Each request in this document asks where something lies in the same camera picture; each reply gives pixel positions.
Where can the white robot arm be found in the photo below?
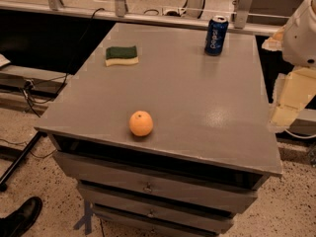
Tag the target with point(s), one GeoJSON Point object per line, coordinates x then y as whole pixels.
{"type": "Point", "coordinates": [296, 41]}

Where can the orange fruit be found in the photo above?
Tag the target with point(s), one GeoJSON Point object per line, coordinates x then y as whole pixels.
{"type": "Point", "coordinates": [141, 123]}

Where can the grey drawer cabinet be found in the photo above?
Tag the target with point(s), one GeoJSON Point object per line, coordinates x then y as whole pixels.
{"type": "Point", "coordinates": [210, 148]}

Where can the green yellow sponge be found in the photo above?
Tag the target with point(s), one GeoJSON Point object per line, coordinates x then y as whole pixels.
{"type": "Point", "coordinates": [121, 55]}

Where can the black stand leg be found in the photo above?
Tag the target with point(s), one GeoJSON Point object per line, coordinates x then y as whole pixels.
{"type": "Point", "coordinates": [16, 156]}

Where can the blue pepsi can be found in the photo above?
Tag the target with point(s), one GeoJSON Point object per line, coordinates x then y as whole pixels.
{"type": "Point", "coordinates": [216, 32]}

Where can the black shoe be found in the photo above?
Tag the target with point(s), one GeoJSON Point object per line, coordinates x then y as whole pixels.
{"type": "Point", "coordinates": [21, 220]}

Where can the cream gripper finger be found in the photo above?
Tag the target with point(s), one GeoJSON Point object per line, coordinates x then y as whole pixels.
{"type": "Point", "coordinates": [274, 43]}
{"type": "Point", "coordinates": [292, 93]}

